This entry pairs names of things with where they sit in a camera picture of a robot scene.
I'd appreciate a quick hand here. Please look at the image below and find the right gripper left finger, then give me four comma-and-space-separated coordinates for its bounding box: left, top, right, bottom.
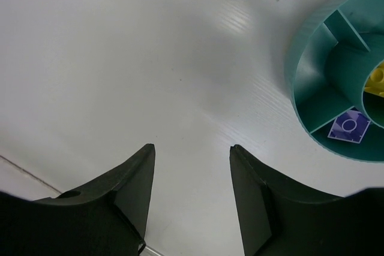
1, 144, 155, 255

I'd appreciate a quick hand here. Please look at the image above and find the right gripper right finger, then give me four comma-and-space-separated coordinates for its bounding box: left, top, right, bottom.
229, 145, 383, 255

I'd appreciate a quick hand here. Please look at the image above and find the dark purple square lego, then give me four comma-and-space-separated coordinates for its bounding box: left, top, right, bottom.
328, 109, 371, 144

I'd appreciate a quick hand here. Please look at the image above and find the yellow 2x4 lego brick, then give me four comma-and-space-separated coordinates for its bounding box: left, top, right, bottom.
364, 62, 384, 97

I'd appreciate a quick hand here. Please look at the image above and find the teal round divided container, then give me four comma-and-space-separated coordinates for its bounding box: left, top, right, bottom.
284, 0, 383, 163

